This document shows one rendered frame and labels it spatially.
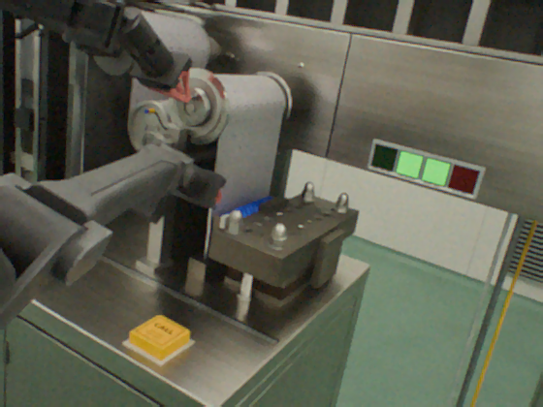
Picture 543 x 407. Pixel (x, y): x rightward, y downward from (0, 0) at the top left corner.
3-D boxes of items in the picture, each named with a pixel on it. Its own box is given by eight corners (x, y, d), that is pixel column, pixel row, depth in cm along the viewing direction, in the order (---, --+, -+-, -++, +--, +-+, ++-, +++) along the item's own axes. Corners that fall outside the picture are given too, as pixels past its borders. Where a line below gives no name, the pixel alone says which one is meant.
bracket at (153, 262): (134, 266, 105) (146, 124, 96) (155, 257, 111) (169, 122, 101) (151, 274, 103) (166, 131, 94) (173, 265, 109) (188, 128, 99)
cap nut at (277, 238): (263, 245, 95) (267, 223, 93) (272, 239, 98) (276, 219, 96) (279, 251, 93) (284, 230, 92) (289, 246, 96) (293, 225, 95)
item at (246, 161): (207, 224, 103) (219, 137, 98) (266, 201, 123) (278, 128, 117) (208, 225, 103) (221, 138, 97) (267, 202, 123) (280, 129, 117)
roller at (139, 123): (125, 149, 110) (129, 95, 106) (199, 139, 131) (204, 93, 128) (167, 164, 105) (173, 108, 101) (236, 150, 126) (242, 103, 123)
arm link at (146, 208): (196, 168, 79) (149, 140, 79) (157, 231, 78) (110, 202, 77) (202, 175, 91) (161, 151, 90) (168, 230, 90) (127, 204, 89)
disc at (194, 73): (164, 132, 104) (174, 60, 99) (165, 132, 104) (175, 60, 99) (220, 153, 97) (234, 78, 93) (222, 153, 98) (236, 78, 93)
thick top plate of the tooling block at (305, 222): (207, 257, 99) (211, 230, 97) (300, 213, 133) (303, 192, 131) (276, 287, 92) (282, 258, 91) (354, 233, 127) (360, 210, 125)
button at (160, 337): (128, 343, 81) (129, 330, 80) (158, 326, 87) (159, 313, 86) (160, 362, 78) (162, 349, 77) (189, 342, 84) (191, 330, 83)
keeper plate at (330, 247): (309, 285, 108) (319, 238, 105) (328, 270, 117) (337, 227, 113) (319, 289, 107) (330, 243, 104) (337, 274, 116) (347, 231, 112)
